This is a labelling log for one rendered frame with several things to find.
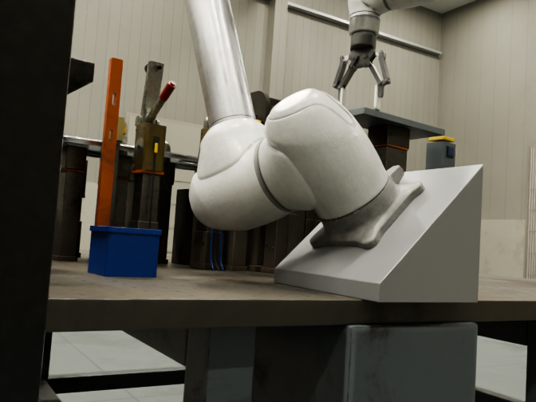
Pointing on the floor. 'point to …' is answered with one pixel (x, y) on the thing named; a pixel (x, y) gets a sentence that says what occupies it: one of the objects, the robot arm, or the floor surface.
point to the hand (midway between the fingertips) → (360, 104)
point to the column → (366, 363)
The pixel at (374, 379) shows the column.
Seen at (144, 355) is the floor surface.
